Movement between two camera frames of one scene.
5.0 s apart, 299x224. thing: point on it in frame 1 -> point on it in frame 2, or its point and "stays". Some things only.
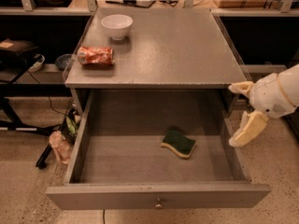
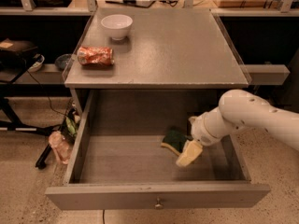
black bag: x=17 y=55 stays
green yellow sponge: x=178 y=143 stays
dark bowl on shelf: x=63 y=61 stays
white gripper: x=268 y=93 -> x=201 y=132
